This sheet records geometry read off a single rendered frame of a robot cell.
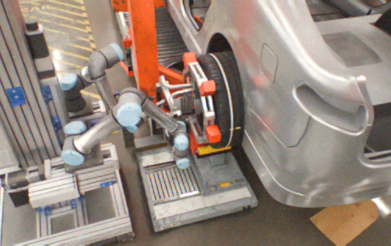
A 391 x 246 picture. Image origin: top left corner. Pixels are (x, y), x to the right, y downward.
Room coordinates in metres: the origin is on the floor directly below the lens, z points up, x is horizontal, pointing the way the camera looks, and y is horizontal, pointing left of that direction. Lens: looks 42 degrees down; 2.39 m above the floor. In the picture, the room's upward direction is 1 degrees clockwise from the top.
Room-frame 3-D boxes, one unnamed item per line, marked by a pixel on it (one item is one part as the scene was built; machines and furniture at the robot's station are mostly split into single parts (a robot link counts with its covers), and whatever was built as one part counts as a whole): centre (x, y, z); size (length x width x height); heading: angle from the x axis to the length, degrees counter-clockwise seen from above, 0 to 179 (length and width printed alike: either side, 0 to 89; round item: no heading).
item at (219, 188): (2.04, -0.15, 0.13); 0.50 x 0.36 x 0.10; 17
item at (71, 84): (1.97, 0.86, 0.98); 0.13 x 0.12 x 0.14; 142
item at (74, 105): (1.96, 0.86, 0.87); 0.15 x 0.15 x 0.10
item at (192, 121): (1.96, 0.00, 0.85); 0.54 x 0.07 x 0.54; 17
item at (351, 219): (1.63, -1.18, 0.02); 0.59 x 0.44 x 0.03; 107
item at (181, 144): (1.46, 0.09, 0.95); 0.11 x 0.08 x 0.11; 8
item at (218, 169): (2.01, -0.16, 0.32); 0.40 x 0.30 x 0.28; 17
